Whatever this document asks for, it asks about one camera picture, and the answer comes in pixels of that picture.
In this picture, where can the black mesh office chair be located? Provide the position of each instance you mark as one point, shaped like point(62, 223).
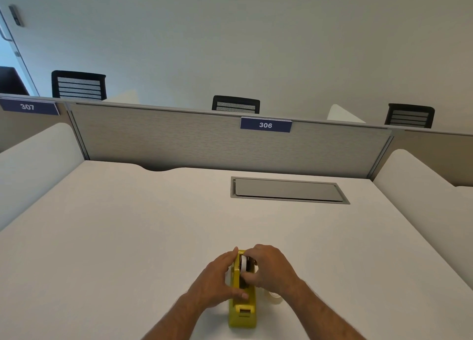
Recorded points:
point(78, 86)
point(235, 104)
point(409, 116)

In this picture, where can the beige partition panel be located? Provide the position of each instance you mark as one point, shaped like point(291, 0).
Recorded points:
point(436, 151)
point(26, 127)

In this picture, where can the glass door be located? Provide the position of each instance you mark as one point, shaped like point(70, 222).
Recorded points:
point(13, 55)

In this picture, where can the person's right hand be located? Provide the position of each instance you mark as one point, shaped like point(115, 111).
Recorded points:
point(275, 271)

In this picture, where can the white curved side divider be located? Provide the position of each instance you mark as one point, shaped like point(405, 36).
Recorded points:
point(428, 203)
point(123, 96)
point(33, 166)
point(342, 113)

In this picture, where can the grey desk hatch cover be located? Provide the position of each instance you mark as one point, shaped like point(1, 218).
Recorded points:
point(286, 190)

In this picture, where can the yellow tape dispenser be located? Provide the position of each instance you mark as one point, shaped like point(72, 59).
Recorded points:
point(242, 315)

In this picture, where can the clear tape roll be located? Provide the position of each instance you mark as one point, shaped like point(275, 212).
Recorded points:
point(275, 297)

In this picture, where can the blue desk number label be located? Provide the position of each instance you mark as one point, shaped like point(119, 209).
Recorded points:
point(28, 106)
point(265, 125)

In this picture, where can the person's right forearm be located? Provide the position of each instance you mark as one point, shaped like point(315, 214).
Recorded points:
point(325, 317)

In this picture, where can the person's left forearm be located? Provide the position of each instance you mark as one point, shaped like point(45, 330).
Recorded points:
point(173, 321)

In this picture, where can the person's left thumb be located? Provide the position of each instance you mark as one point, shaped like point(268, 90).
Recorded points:
point(236, 295)

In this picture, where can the grey fabric partition panel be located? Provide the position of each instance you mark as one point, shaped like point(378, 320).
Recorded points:
point(184, 140)

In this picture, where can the person's left hand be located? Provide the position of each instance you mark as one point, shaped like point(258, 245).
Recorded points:
point(210, 280)

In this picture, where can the person's right thumb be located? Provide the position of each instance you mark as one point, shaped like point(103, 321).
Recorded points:
point(249, 278)

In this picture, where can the grey wall access reader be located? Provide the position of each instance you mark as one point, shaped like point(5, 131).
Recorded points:
point(16, 15)

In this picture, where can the dark furniture behind door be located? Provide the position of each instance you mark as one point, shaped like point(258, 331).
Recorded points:
point(13, 81)

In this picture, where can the white tape roll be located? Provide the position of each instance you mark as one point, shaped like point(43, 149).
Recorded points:
point(244, 265)

